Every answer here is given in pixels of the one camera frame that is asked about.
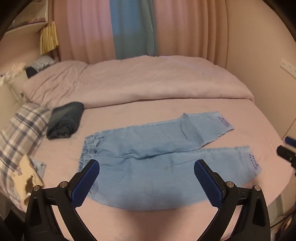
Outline light blue denim pants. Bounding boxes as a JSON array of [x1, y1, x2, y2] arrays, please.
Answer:
[[79, 112, 261, 211]]

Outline beige patterned cloth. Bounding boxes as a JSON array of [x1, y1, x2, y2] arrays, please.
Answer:
[[12, 155, 46, 206]]

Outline pink bed sheet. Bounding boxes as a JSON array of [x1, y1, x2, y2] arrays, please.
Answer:
[[34, 99, 292, 240]]

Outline folded dark blue garment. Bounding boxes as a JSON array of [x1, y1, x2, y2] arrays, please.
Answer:
[[46, 102, 84, 140]]

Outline pink curtain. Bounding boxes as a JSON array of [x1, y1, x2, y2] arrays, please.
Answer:
[[51, 1, 228, 67]]

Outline pink duvet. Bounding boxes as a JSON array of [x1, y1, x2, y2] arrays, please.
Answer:
[[23, 56, 254, 109]]

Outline plush toy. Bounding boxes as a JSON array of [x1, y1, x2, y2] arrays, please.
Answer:
[[0, 62, 26, 86]]

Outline small plaid pillow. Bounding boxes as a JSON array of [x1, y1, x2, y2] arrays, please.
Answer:
[[31, 55, 56, 72]]

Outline yellow tassel bundle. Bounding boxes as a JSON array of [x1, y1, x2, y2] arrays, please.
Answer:
[[40, 21, 59, 55]]

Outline blue grey curtain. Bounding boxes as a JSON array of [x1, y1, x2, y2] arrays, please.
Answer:
[[110, 0, 158, 60]]

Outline white wall socket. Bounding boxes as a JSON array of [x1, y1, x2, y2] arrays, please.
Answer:
[[280, 58, 296, 78]]

